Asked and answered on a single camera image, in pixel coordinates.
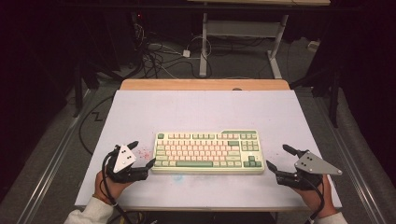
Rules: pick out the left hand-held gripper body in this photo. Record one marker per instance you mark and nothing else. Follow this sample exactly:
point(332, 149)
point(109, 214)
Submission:
point(124, 158)

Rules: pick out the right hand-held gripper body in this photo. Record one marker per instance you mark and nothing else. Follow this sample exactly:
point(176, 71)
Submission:
point(314, 165)

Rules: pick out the cream and green keyboard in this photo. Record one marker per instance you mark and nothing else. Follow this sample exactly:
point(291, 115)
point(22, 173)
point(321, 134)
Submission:
point(205, 152)

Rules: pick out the person's left hand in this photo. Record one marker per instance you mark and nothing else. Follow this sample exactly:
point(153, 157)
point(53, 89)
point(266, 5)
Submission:
point(109, 188)

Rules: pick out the person's right hand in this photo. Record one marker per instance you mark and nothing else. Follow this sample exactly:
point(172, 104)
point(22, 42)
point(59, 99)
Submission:
point(320, 199)

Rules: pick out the white board table cover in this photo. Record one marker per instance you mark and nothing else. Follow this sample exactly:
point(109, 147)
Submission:
point(202, 112)

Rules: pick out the black metal stand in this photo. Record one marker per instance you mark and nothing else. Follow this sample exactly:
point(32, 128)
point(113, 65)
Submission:
point(77, 93)

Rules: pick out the white power adapter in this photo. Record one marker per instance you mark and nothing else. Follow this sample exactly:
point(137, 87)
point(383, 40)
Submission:
point(186, 53)

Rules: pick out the white floor box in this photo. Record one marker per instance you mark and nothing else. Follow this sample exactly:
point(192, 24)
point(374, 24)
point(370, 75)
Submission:
point(313, 46)

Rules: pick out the metal floor rail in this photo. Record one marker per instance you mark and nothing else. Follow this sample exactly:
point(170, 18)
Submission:
point(348, 161)
point(49, 174)

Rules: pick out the white metal desk frame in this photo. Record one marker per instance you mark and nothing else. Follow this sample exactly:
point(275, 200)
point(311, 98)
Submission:
point(239, 28)

